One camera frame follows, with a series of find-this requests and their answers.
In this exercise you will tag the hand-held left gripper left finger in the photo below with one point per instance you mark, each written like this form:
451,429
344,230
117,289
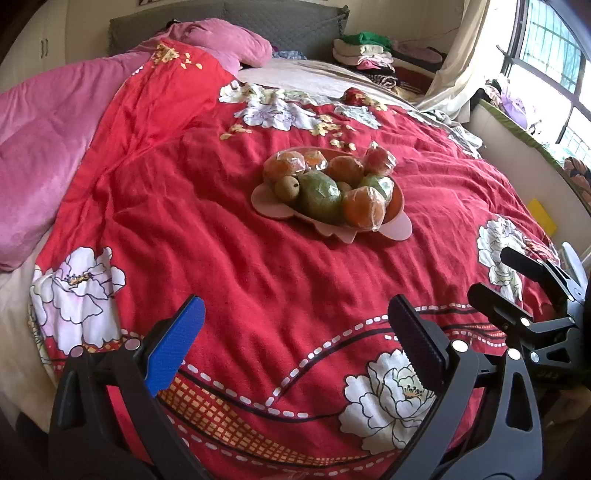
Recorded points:
178,341

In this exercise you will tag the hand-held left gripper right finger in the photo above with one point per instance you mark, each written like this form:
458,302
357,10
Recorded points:
422,344

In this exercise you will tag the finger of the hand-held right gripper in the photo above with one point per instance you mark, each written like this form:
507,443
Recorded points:
535,270
494,304

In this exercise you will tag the plastic-wrapped orange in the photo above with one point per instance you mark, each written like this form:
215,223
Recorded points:
344,170
364,207
315,159
379,160
281,167

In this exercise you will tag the small green fruit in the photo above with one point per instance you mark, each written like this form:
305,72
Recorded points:
376,184

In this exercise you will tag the pink plastic plate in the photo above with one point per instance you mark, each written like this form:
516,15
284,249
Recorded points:
277,208

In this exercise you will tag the brown longan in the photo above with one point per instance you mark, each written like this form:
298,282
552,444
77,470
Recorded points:
287,188
345,186

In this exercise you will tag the large green fruit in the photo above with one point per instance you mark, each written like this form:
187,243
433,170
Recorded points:
321,196

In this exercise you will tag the white plastic object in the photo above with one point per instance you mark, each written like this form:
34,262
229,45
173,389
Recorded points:
572,257

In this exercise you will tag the yellow flat object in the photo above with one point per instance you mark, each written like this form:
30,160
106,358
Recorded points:
542,215

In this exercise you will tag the red floral blanket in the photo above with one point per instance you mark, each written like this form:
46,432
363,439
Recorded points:
231,254

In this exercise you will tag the dark patterned cushion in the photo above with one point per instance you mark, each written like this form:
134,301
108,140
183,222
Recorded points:
579,171

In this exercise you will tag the green-edged windowsill mat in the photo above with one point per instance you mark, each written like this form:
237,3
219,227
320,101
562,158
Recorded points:
517,131

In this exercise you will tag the grey checked sheet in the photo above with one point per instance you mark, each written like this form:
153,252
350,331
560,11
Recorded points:
461,134

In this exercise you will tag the purple cloth bundle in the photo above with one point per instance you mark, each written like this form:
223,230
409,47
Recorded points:
510,107

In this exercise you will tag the white fleece blanket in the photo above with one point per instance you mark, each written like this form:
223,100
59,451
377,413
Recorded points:
14,300

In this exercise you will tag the cream curtain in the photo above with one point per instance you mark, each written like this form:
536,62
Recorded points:
466,60

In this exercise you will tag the window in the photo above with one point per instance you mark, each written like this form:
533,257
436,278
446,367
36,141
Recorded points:
545,41

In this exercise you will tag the pink velvet blanket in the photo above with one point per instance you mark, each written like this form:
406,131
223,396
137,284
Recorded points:
46,152

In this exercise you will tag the striped black white garment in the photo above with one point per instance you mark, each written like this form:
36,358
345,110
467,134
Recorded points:
388,79

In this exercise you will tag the purple folded garment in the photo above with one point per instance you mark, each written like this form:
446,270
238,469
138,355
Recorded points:
422,55

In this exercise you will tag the pile of folded clothes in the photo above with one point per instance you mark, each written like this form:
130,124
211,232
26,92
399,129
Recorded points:
355,53

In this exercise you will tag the green folded garment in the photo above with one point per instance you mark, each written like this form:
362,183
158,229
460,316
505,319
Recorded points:
364,38

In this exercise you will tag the pink pillow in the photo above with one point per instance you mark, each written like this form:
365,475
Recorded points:
226,41

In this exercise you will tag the blue patterned cloth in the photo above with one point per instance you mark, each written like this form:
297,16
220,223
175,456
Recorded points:
288,54

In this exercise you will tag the cream wardrobe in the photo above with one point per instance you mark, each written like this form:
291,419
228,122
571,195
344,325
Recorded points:
41,41

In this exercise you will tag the grey quilted headboard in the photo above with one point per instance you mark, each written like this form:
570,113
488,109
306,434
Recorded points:
295,23

